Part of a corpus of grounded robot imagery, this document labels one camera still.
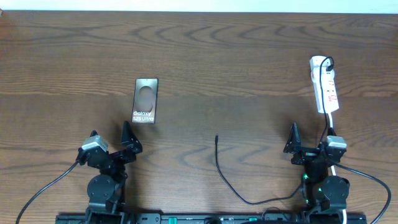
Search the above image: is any Galaxy S25 Ultra smartphone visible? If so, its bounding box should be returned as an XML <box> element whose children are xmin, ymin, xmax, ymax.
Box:
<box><xmin>131</xmin><ymin>78</ymin><xmax>159</xmax><ymax>124</ymax></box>

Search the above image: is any black USB charging cable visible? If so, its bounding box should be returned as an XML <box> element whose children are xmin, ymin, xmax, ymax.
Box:
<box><xmin>215</xmin><ymin>56</ymin><xmax>335</xmax><ymax>206</ymax></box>

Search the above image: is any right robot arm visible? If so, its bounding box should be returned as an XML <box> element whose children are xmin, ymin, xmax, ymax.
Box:
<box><xmin>284</xmin><ymin>124</ymin><xmax>350</xmax><ymax>223</ymax></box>

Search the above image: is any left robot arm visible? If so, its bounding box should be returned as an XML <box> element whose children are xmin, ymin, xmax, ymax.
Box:
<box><xmin>76</xmin><ymin>121</ymin><xmax>142</xmax><ymax>223</ymax></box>

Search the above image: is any white USB charger adapter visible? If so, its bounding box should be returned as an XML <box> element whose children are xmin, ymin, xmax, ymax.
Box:
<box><xmin>310</xmin><ymin>55</ymin><xmax>335</xmax><ymax>81</ymax></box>

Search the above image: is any white power strip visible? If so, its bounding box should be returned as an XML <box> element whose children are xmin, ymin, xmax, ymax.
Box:
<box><xmin>311</xmin><ymin>66</ymin><xmax>339</xmax><ymax>113</ymax></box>

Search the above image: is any white power strip cord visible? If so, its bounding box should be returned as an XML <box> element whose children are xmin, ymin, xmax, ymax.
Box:
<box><xmin>327</xmin><ymin>112</ymin><xmax>348</xmax><ymax>224</ymax></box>

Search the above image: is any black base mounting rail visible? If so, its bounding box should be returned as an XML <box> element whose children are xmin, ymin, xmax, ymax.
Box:
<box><xmin>55</xmin><ymin>212</ymin><xmax>368</xmax><ymax>224</ymax></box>

